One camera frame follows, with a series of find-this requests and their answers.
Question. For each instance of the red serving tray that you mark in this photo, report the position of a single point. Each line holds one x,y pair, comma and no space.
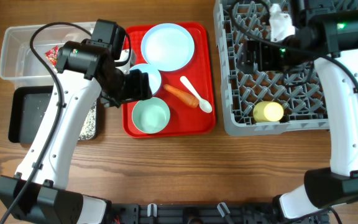
183,119

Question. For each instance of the light blue bowl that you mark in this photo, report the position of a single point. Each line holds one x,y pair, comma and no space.
155,78

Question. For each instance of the clear plastic bin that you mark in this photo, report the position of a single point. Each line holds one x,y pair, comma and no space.
17,62

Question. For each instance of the grey dishwasher rack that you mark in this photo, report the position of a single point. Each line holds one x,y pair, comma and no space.
299,92

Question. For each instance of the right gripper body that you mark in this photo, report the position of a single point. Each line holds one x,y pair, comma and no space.
257,55

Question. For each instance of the red snack wrapper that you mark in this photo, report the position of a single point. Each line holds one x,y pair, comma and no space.
52,55

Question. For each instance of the light blue plate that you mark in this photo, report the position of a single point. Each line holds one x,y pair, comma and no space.
168,47

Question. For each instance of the black waste tray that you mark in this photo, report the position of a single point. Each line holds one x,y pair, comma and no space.
28,109

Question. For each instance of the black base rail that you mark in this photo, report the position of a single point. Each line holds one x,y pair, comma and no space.
258,213

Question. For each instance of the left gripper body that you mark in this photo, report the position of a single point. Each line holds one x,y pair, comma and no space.
122,92

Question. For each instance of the white plastic spoon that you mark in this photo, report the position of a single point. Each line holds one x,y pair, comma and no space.
205,105

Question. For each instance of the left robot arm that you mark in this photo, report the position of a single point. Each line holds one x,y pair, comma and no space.
84,72

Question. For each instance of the white rice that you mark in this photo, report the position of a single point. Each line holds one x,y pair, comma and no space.
89,129

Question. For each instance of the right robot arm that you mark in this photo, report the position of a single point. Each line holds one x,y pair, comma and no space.
315,31

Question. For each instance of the orange carrot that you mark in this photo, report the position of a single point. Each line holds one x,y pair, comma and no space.
185,97

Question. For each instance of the yellow plastic cup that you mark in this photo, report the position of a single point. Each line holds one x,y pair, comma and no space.
268,111

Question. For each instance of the mint green bowl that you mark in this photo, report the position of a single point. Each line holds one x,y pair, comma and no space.
151,116

